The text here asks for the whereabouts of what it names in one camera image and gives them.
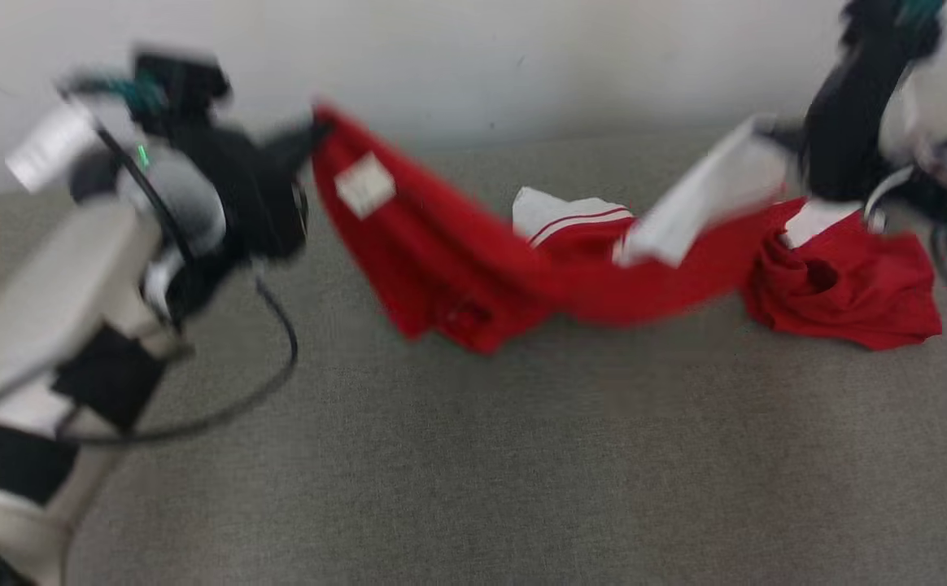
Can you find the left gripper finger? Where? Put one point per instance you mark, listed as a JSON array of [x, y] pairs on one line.
[[298, 146]]

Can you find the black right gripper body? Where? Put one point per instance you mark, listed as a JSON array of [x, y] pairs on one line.
[[844, 130]]

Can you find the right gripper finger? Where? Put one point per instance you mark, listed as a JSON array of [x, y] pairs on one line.
[[787, 137]]

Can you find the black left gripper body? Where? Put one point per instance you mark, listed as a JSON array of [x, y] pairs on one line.
[[254, 195]]

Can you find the red shorts white stripe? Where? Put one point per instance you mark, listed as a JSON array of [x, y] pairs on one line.
[[848, 285]]

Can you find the red basketball jersey white sleeves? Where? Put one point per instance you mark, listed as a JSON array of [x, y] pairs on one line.
[[441, 260]]

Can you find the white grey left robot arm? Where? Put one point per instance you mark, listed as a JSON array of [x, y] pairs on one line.
[[58, 285]]

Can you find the white paper tag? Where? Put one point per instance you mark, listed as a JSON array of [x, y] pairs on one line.
[[50, 146]]

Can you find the grey fabric sofa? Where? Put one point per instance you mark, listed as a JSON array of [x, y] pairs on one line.
[[482, 472]]

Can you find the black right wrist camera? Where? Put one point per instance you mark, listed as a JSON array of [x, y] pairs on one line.
[[888, 20]]

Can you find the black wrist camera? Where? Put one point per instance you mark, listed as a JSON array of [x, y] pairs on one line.
[[181, 81], [888, 20]]

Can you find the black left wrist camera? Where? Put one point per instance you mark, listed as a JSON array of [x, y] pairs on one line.
[[181, 81]]

